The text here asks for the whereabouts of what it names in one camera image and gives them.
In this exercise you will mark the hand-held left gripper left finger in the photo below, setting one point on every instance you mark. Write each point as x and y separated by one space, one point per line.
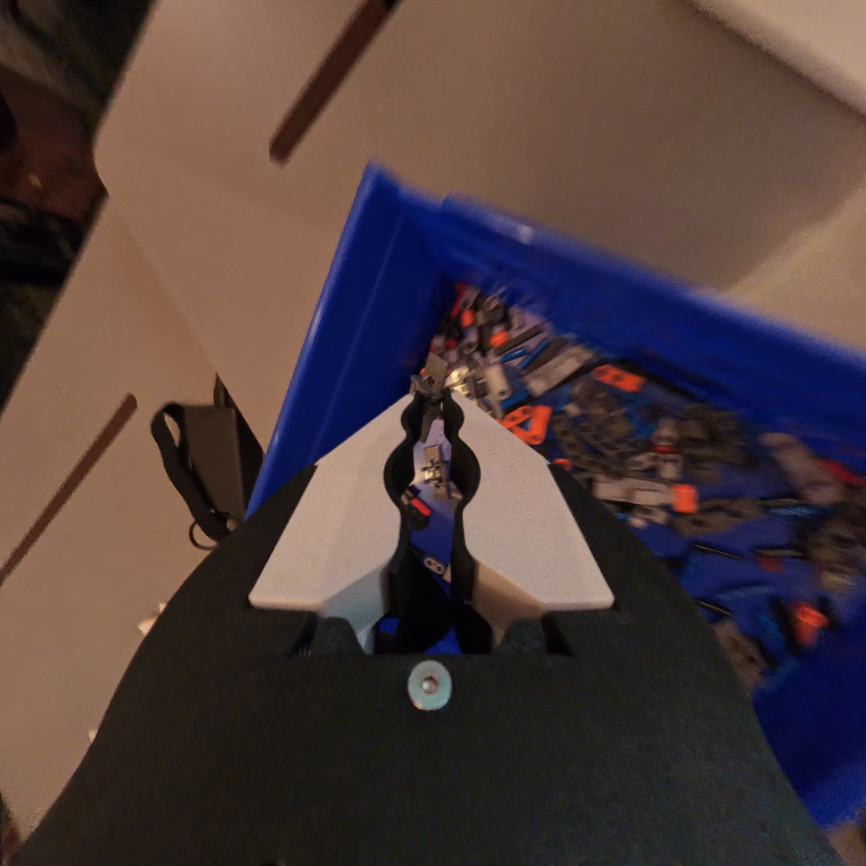
325 541

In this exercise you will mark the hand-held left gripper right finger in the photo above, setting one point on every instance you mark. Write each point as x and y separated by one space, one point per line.
534 541

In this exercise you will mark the heap of mixed toy parts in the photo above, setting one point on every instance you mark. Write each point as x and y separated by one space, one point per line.
609 419

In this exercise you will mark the single grey track link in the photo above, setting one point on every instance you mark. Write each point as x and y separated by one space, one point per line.
433 375

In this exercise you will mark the blue object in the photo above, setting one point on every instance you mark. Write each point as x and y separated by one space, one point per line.
372 304

